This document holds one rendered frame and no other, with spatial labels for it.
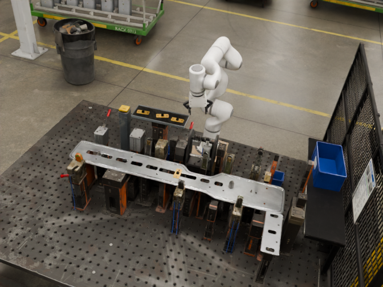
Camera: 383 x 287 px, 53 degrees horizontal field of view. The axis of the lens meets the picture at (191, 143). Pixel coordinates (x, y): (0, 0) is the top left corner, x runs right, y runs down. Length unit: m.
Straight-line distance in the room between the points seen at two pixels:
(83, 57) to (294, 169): 3.02
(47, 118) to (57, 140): 1.48
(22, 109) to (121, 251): 2.86
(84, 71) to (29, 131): 1.12
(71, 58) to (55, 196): 2.59
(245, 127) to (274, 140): 0.39
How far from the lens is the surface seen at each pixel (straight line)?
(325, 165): 2.67
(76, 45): 4.89
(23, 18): 5.81
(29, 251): 2.50
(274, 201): 2.36
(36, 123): 4.61
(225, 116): 2.65
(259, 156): 2.38
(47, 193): 2.77
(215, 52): 2.21
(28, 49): 5.99
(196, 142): 2.41
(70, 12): 6.57
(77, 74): 5.11
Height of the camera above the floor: 2.67
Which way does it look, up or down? 39 degrees down
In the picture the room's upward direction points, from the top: 6 degrees clockwise
